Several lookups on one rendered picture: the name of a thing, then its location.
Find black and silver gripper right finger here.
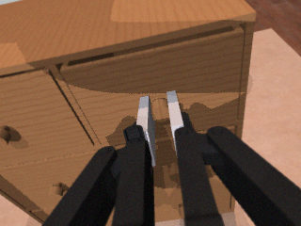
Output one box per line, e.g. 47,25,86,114
166,90,301,226

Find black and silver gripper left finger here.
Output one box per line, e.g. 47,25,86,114
41,96,156,226

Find brown wooden chest of drawers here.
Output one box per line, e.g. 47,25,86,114
0,0,256,167

